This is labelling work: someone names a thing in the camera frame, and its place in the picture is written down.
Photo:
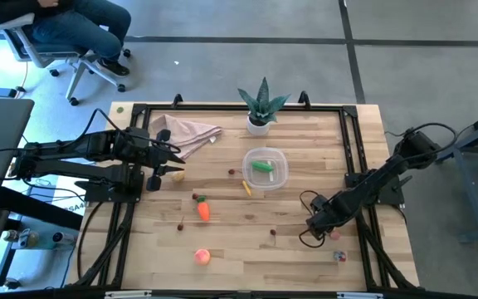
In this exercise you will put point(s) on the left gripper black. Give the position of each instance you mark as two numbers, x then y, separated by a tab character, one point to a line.
141	145

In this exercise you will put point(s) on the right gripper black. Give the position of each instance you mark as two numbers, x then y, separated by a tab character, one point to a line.
326	216

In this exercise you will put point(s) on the tan toy potato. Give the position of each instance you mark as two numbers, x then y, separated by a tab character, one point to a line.
178	176

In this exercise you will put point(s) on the small pink toy fruit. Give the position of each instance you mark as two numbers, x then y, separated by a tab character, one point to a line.
335	235

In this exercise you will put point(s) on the small multicoloured toy fruit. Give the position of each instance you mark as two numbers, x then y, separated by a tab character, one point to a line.
339	256

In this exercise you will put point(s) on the red toy cherry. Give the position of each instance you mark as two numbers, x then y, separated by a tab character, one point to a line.
231	171
273	232
195	196
179	226

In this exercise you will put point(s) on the orange toy carrot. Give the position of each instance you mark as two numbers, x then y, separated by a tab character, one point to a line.
203	211

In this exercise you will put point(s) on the green toy cucumber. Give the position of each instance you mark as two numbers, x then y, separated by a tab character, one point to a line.
262	166

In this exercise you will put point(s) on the yellow toy chili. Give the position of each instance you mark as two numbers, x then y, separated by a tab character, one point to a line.
246	188

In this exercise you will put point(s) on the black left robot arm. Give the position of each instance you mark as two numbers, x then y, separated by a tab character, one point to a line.
69	145

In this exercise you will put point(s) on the clear plastic tupperware container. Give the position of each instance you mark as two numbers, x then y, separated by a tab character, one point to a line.
279	158

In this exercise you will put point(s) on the beige folded cloth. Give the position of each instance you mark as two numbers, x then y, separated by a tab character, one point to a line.
185	133

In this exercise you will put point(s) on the small green round sticker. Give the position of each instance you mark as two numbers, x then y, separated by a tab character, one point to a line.
120	110

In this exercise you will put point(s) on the white plant pot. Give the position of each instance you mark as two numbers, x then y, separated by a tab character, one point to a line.
257	129

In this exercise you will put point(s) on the toy peach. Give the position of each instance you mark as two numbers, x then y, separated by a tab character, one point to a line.
202	257

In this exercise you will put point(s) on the white printed paper sheet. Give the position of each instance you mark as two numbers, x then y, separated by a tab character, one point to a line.
66	195

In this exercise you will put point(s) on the green snake plant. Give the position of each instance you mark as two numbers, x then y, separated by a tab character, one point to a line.
262	104

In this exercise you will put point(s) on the white cylindrical device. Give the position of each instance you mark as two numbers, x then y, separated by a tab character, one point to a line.
62	237

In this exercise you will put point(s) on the blue grey table stand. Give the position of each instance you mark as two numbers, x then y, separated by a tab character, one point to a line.
467	195

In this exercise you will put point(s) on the small bottle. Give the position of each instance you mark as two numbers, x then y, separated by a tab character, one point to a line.
27	238

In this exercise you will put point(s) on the person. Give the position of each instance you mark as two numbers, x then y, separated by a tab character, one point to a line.
77	25

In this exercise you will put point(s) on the white office chair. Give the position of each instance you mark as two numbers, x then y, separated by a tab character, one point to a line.
35	54

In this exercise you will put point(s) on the black frame clamp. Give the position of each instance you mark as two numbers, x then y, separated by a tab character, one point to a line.
304	97
177	99

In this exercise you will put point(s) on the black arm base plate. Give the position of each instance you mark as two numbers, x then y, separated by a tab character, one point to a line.
392	195
98	193

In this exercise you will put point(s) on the silver aluminium bracket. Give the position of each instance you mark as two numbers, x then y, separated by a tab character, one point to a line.
127	295
359	295

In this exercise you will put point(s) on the black aluminium table frame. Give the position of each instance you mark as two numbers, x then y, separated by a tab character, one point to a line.
243	107

